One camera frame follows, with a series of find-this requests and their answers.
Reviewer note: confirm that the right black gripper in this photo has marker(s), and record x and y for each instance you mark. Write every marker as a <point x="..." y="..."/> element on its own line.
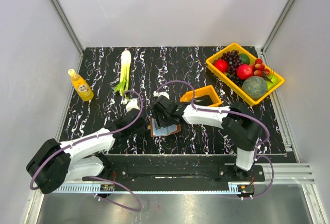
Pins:
<point x="157" y="114"/>

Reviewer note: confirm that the brown leather card holder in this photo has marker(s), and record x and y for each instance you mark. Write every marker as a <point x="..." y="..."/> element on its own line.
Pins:
<point x="162" y="131"/>

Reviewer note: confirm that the small orange plastic bin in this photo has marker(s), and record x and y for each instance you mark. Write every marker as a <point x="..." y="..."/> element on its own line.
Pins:
<point x="207" y="90"/>

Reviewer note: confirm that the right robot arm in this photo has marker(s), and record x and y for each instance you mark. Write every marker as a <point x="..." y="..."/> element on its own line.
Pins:
<point x="241" y="125"/>

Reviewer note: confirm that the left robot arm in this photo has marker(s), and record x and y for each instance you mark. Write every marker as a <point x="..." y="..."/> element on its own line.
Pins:
<point x="58" y="162"/>

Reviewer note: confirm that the black credit card in bin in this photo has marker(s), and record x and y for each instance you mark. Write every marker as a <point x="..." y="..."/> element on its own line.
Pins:
<point x="203" y="101"/>

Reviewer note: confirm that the red apple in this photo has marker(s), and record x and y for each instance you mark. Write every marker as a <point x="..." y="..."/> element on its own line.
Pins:
<point x="221" y="65"/>

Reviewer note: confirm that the dark purple grape bunch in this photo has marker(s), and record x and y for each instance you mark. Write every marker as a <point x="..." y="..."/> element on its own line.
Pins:
<point x="233" y="60"/>

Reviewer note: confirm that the red pomegranate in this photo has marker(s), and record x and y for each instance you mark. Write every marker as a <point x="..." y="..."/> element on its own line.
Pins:
<point x="244" y="72"/>

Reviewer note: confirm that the yellow juice bottle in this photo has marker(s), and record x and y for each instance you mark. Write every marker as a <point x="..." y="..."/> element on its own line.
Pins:
<point x="80" y="85"/>

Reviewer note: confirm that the green netted melon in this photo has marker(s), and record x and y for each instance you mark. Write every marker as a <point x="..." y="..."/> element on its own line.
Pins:
<point x="255" y="87"/>

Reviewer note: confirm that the large yellow fruit tray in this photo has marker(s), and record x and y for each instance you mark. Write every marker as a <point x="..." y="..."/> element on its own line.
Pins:
<point x="238" y="90"/>

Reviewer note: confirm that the dark green avocado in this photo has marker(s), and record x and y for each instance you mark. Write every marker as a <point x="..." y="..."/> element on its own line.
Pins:
<point x="244" y="59"/>

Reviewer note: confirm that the red lychee cluster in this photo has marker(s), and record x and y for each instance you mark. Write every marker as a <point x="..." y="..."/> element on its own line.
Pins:
<point x="259" y="69"/>

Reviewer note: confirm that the green apple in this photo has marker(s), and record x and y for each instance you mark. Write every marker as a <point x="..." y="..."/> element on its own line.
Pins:
<point x="271" y="82"/>

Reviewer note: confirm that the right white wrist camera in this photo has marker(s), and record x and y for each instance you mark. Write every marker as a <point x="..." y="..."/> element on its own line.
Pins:
<point x="158" y="95"/>

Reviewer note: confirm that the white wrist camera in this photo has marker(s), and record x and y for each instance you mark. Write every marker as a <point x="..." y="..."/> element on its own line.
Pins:
<point x="158" y="95"/>
<point x="131" y="104"/>

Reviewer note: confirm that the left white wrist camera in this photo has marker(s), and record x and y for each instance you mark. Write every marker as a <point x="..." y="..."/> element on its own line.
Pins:
<point x="131" y="104"/>

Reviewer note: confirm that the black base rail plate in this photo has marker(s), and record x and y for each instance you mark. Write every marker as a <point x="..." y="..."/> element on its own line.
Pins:
<point x="213" y="167"/>

